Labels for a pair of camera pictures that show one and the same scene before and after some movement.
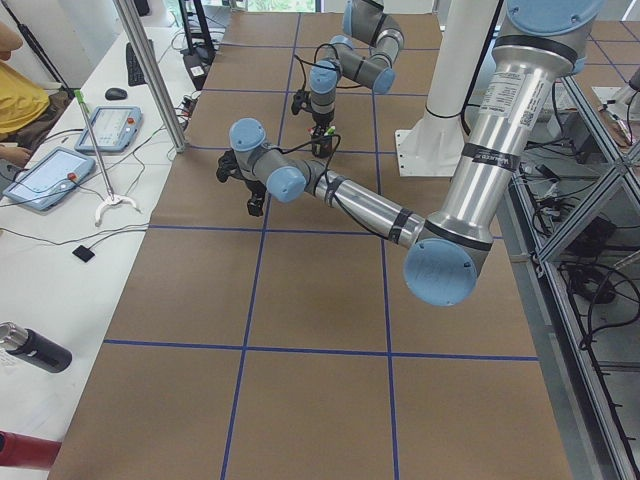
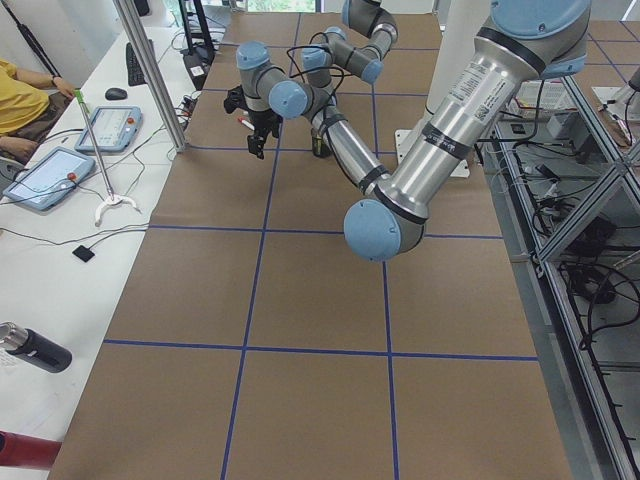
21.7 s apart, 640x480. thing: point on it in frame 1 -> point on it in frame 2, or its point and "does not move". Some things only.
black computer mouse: (115, 93) does not move
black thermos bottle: (34, 347) does not move
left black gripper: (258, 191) -> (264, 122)
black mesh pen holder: (321, 145) does not move
